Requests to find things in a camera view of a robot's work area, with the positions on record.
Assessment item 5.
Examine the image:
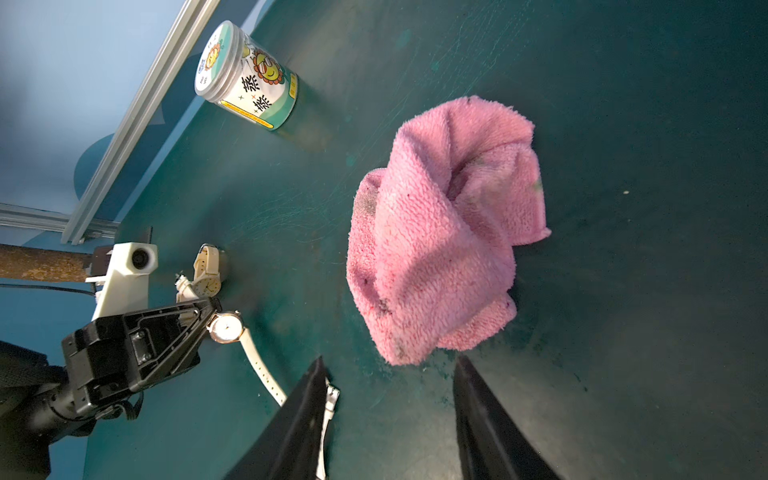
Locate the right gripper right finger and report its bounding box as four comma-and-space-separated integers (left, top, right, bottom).
453, 355, 558, 479

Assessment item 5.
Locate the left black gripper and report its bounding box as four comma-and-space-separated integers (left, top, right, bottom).
62, 297, 218, 414

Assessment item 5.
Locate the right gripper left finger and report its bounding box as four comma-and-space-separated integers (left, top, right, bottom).
226, 358, 327, 480

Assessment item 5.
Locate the white strap watch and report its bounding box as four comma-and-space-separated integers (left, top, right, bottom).
207, 312, 340, 479

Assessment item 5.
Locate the cream looped watch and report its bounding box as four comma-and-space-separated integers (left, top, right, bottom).
175, 274, 199, 303
191, 244, 222, 297

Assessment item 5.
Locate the pink cloth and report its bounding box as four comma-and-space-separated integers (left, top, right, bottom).
346, 96, 550, 365

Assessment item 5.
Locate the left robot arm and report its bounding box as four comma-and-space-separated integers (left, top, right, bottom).
1, 297, 221, 479

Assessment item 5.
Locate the pink blossom tree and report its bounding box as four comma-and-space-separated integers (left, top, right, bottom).
0, 244, 92, 283

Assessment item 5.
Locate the jar with sunflower lid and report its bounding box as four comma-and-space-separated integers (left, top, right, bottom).
194, 20, 299, 130

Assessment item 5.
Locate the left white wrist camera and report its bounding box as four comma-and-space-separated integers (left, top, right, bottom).
85, 242, 159, 321

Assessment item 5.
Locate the brown tree base plate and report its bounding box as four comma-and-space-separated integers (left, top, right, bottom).
89, 225, 154, 277

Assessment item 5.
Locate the left aluminium frame post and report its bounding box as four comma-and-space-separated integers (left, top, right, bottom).
1, 203, 119, 239

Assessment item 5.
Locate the back aluminium frame bar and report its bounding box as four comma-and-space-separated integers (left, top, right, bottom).
61, 0, 219, 244

